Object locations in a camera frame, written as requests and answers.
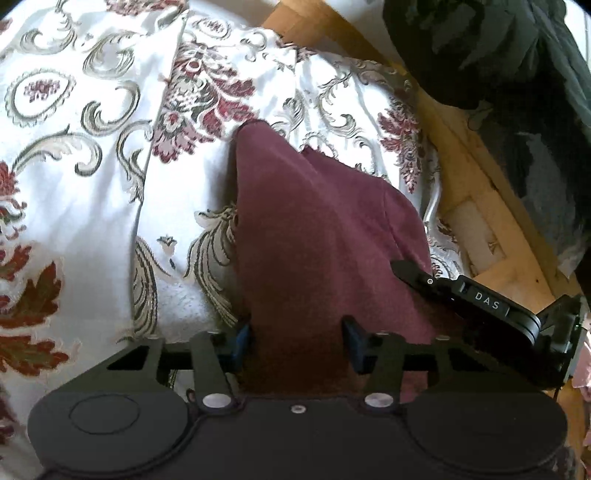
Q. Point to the floral white bedspread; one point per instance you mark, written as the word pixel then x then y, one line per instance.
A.
pixel 92 184

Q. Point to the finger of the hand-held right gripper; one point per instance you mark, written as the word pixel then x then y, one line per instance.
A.
pixel 418 277

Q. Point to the dark padded jacket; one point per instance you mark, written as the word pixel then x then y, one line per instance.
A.
pixel 508 69

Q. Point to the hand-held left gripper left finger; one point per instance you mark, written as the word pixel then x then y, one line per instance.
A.
pixel 242 342

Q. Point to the maroon shirt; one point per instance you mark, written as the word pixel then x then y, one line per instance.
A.
pixel 318 230

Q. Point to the wooden bed frame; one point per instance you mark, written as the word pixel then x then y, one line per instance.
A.
pixel 480 194

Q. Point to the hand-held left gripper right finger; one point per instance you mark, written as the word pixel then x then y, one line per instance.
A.
pixel 353 344

